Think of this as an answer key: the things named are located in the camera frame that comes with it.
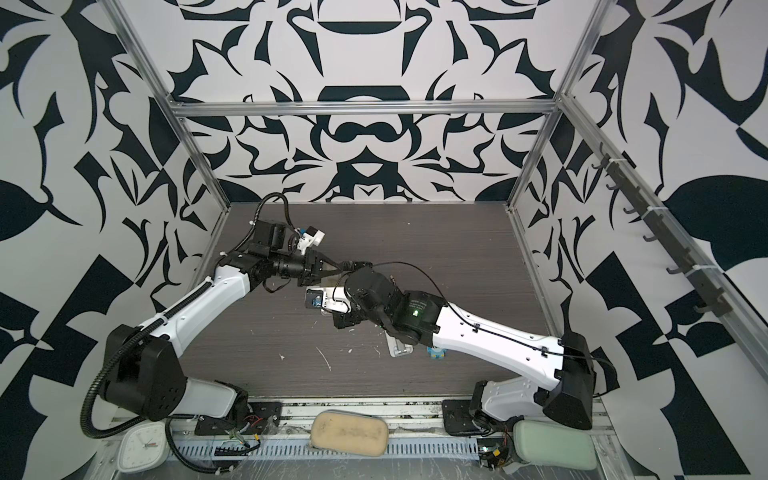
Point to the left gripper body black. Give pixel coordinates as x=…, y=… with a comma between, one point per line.
x=309, y=274

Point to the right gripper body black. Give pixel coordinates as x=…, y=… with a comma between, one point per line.
x=349, y=318

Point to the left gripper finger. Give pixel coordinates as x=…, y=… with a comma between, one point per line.
x=330, y=266
x=332, y=277

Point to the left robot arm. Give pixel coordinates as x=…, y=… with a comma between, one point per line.
x=142, y=372

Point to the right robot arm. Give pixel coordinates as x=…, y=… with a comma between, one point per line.
x=556, y=375

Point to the blue owl figurine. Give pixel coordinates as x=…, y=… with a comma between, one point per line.
x=436, y=353

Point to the tan sponge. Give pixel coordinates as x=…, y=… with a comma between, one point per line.
x=348, y=432

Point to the small circuit board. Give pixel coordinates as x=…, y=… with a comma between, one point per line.
x=494, y=452

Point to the pale green sponge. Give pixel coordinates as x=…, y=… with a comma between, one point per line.
x=543, y=444

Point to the white square clock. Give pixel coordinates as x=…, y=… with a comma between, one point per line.
x=143, y=447

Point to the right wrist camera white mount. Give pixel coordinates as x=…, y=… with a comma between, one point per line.
x=328, y=299

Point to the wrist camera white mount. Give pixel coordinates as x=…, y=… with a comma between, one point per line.
x=309, y=238
x=328, y=299

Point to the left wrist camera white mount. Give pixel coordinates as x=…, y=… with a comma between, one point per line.
x=309, y=238

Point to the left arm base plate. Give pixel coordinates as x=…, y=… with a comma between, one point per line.
x=254, y=418

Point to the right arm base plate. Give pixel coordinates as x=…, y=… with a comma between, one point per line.
x=457, y=420

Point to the white slotted cable duct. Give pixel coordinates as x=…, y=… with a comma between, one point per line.
x=300, y=449

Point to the black wall hook rail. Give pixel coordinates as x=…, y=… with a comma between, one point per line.
x=667, y=231

